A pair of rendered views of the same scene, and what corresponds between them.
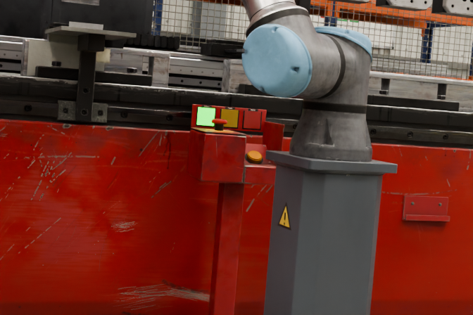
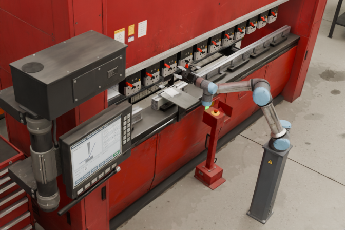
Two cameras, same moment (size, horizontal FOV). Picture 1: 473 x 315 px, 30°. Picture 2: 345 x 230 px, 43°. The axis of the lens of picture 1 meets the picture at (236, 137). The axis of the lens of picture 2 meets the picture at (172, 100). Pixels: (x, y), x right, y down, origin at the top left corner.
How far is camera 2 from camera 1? 281 cm
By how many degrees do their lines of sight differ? 42
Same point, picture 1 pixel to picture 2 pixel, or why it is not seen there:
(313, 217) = (280, 164)
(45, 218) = (169, 147)
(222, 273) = (214, 144)
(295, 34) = (288, 139)
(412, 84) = (237, 58)
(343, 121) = not seen: hidden behind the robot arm
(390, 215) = (235, 100)
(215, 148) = (218, 121)
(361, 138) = not seen: hidden behind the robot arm
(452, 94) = (245, 55)
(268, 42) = (282, 142)
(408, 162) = not seen: hidden behind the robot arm
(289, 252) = (272, 169)
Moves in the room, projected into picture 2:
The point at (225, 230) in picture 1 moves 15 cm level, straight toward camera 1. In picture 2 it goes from (215, 134) to (225, 144)
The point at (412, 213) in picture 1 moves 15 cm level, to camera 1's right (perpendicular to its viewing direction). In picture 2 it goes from (240, 97) to (251, 94)
